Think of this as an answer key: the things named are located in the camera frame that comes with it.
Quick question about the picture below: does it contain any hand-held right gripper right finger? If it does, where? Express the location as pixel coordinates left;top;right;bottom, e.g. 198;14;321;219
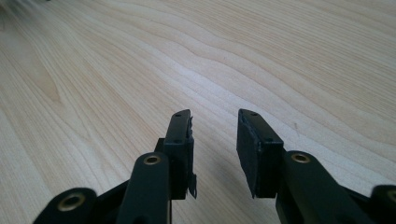
235;108;285;200

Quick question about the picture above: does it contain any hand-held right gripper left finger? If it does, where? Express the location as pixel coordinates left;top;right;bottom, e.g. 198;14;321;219
154;108;198;201

